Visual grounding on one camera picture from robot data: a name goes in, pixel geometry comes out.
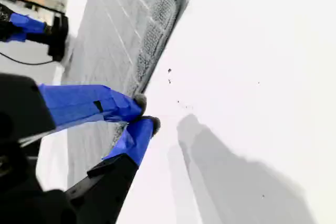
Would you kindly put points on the black arm camera box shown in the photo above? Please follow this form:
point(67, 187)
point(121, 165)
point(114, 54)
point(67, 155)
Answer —
point(58, 37)

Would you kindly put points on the grey white-striped towel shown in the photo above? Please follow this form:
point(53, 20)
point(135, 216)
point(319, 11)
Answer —
point(118, 37)

